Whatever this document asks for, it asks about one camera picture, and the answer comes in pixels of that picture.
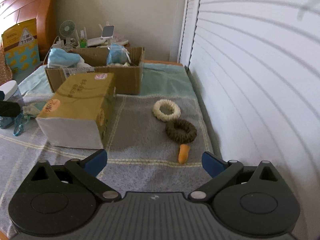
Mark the yellow blue paper bag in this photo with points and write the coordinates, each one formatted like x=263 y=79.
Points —
x=21 y=48

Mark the grey checked towel mat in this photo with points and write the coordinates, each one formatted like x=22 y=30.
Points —
x=140 y=155

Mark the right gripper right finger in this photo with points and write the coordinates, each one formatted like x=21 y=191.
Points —
x=223 y=174

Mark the white louvered shutter door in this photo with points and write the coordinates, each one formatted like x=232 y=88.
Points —
x=254 y=65

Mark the brown scrunchie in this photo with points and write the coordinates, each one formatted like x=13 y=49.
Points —
x=181 y=131

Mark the blue face mask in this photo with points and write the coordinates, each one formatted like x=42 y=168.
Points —
x=59 y=58
x=117 y=54

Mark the white phone stand device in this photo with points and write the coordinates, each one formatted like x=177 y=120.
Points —
x=107 y=31

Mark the open brown cardboard box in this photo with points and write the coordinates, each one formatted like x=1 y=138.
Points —
x=127 y=79

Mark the olive green carton box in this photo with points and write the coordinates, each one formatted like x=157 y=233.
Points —
x=77 y=114

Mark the light blue towel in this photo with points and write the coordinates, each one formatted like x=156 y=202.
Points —
x=159 y=80

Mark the clear jar white lid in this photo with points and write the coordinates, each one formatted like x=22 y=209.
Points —
x=12 y=92

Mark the green small bottle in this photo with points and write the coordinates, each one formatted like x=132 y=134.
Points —
x=83 y=39

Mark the white wifi router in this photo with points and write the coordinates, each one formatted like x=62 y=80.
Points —
x=99 y=41

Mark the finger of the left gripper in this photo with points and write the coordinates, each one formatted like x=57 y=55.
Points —
x=9 y=109

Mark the wooden headboard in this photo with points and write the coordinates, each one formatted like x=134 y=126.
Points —
x=17 y=11

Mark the cream scrunchie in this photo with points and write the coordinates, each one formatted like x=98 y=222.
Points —
x=166 y=110

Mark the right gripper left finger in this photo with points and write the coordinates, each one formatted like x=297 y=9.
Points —
x=86 y=170

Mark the green desk fan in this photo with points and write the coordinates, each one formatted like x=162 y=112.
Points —
x=67 y=29

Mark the orange finger cot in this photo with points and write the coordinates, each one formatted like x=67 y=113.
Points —
x=183 y=153

